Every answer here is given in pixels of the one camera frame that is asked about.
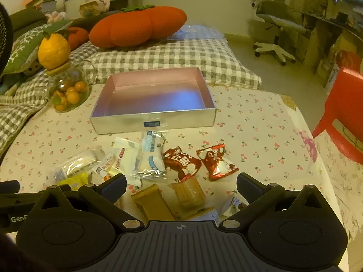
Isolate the small orange plush fruit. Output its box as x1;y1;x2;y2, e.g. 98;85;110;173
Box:
66;26;90;51

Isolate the red plastic chair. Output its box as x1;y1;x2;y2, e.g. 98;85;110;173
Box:
312;66;363;165

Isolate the large orange persimmon pillow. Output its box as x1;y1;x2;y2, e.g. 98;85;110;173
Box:
88;5;188;49

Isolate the grey checked pillow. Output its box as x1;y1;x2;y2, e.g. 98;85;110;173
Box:
0;38;263;148

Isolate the wooden desk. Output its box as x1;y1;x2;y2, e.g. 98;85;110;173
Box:
301;0;363;74

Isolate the dark green pillow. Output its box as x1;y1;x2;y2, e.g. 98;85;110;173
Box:
8;7;47;32

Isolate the floral print cloth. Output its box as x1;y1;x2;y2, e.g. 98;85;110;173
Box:
313;132;363;241

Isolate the silver box with pink inside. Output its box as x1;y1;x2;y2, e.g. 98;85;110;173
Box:
89;67;217;135

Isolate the pink plush toy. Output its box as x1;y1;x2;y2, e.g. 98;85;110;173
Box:
45;11;67;23

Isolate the black mesh fan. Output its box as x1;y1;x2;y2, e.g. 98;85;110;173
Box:
0;3;14;74

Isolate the red orange bag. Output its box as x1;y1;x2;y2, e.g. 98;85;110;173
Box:
335;49;362;71

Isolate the clear packet pale snack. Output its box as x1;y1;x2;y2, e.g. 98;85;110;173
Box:
54;147;105;180

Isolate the white snack packet red label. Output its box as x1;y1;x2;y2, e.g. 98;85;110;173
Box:
109;136;142;187

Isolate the beige plush toy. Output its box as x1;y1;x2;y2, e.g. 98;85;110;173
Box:
79;0;111;16

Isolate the yellow citrus jar lid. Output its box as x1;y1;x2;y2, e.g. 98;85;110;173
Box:
38;32;71;75

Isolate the yellow snack packet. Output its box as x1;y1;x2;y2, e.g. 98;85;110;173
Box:
58;172;89;191

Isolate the cherry print bedsheet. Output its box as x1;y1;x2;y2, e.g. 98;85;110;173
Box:
0;83;349;241

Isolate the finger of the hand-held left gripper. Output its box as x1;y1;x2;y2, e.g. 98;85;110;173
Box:
0;184;73;204
0;180;21;194

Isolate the glass jar of kumquats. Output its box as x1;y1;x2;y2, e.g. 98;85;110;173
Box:
47;62;97;114

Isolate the grey office chair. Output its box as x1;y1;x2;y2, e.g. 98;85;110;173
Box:
250;0;307;66

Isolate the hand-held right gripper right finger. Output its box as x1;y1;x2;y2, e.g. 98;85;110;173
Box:
218;172;341;230

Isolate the cardboard box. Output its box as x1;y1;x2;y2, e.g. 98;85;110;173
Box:
323;62;341;90

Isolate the clear plastic bag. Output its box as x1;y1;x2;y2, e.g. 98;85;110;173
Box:
166;24;224;41

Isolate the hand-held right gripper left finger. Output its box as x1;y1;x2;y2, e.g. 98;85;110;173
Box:
27;173;145;230

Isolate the brown wafer packet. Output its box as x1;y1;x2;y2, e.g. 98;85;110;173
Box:
169;176;206;213
131;184;176;221
181;207;220;224

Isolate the small white brown snack packet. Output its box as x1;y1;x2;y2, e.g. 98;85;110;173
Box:
221;197;250;219

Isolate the green snowflake pillow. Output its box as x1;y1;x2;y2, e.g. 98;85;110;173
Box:
0;20;74;77

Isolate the clear packet blue white snack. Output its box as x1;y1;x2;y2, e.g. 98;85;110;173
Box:
131;130;168;182

